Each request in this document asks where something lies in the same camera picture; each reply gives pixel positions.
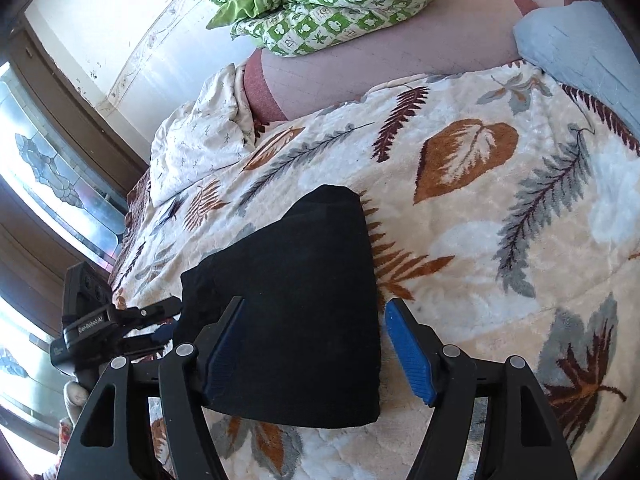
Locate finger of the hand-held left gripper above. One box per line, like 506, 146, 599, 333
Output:
122, 326, 176, 357
117, 296, 183, 328

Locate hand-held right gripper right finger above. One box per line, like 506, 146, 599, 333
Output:
384, 297, 573, 480

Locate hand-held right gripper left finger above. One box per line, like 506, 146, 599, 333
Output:
56, 296, 247, 480

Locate black pants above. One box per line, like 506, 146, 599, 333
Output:
172, 185, 382, 430

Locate person's left hand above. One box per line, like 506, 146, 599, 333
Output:
64, 381, 93, 423

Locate leaf print fleece blanket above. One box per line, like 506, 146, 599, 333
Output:
107, 57, 640, 480

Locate wooden framed glass door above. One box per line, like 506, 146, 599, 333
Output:
0, 12, 151, 441

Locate white floral pillow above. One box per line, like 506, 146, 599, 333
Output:
149, 62, 261, 207

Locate pink quilted backrest cushion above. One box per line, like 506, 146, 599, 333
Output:
242, 0, 541, 126

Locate green checkered quilt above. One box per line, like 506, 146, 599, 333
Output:
206, 0, 441, 57

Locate light blue quilted blanket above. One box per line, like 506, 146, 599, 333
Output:
512, 1, 640, 141

